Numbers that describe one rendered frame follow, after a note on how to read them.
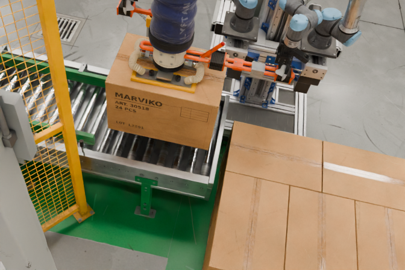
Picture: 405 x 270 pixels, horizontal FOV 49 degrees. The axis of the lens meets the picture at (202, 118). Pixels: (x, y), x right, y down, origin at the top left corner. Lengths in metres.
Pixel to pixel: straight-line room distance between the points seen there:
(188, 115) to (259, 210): 0.70
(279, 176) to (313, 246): 0.46
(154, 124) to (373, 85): 2.48
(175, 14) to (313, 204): 1.39
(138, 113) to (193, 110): 0.31
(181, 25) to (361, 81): 2.61
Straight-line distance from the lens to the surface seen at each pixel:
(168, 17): 2.05
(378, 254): 2.76
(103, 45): 4.12
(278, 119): 3.47
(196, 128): 2.43
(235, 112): 3.42
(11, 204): 1.69
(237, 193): 2.63
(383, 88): 4.43
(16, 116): 1.42
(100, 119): 2.85
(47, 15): 1.78
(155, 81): 2.31
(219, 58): 2.30
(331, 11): 2.77
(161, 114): 2.40
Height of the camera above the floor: 2.80
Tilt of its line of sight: 51 degrees down
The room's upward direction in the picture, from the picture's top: 12 degrees clockwise
